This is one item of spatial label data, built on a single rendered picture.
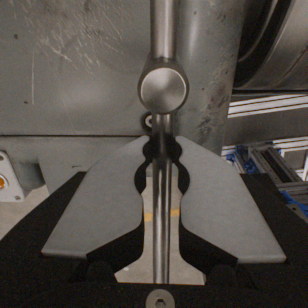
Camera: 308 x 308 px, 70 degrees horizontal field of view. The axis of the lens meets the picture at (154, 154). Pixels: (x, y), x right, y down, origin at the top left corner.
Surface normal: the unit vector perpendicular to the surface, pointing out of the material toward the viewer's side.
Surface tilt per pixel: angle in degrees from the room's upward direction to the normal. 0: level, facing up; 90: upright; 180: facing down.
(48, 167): 0
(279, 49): 33
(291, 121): 0
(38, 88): 0
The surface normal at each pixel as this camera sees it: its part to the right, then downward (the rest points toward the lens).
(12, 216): -0.04, 0.51
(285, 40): -0.03, 0.88
